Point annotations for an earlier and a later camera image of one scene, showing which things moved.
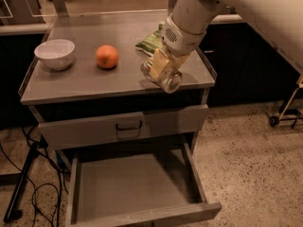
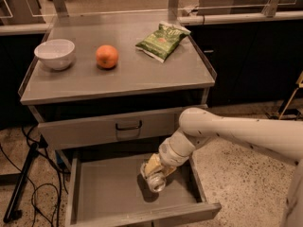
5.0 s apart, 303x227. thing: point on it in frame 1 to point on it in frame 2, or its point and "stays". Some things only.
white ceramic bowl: (57, 54) stays
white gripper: (180, 40) to (168, 156)
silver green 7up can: (170, 81) to (156, 180)
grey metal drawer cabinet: (85, 89) stays
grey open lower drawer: (137, 187) stays
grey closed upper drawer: (124, 127) stays
